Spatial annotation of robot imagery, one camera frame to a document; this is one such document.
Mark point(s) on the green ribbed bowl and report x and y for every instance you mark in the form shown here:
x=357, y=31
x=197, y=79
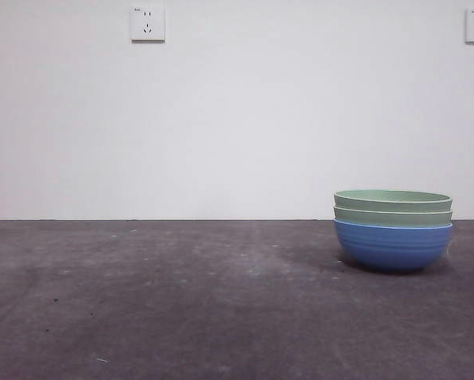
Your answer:
x=391, y=218
x=391, y=198

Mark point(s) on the blue ribbed bowl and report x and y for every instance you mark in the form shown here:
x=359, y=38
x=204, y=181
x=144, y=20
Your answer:
x=393, y=249

